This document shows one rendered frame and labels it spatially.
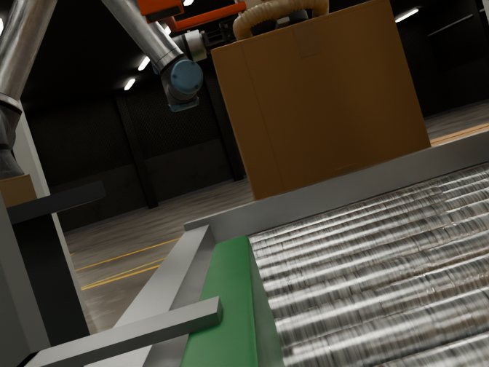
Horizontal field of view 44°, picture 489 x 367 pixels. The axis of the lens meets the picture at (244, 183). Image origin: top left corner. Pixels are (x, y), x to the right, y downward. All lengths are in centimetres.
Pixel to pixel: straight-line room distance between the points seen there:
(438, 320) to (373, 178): 78
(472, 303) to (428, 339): 5
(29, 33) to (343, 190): 106
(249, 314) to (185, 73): 149
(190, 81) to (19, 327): 115
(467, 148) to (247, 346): 111
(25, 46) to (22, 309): 128
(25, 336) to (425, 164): 85
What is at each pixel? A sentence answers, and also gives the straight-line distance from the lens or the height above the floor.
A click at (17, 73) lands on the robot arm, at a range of 188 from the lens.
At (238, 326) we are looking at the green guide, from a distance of 24.
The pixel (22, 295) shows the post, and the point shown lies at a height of 63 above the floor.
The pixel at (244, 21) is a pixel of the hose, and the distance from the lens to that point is 148.
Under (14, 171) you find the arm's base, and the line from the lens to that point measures 164.
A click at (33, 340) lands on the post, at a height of 58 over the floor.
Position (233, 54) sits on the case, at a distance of 135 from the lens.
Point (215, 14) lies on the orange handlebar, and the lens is 163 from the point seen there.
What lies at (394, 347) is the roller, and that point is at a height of 53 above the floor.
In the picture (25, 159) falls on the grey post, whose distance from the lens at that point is 455.
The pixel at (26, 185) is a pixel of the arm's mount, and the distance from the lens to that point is 157.
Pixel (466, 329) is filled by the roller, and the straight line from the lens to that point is 49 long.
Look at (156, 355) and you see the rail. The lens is 45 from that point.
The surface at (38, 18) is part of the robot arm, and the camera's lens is 192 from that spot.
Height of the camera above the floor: 70
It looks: 2 degrees down
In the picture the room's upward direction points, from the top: 17 degrees counter-clockwise
